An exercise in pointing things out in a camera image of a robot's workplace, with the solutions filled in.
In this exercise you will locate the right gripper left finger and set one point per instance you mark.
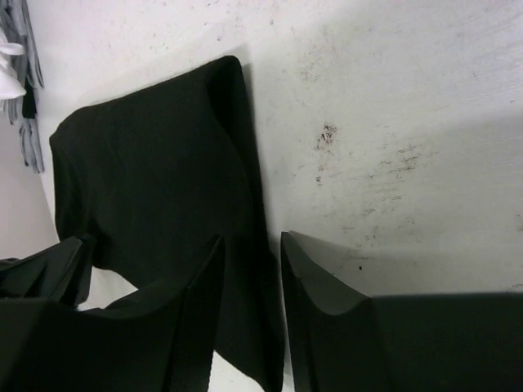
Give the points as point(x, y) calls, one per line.
point(158, 338)

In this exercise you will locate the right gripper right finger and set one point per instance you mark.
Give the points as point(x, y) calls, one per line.
point(342, 340)

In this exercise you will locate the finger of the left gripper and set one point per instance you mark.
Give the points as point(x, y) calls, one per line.
point(60, 273)

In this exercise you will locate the black tank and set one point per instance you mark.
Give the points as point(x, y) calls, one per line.
point(29, 105)
point(154, 175)

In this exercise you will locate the black folded tank top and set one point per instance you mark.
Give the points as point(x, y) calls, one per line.
point(29, 105)

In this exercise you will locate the white folded tank top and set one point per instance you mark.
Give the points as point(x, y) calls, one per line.
point(11, 87)

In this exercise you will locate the grey folded tank top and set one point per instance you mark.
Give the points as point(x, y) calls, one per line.
point(16, 27)

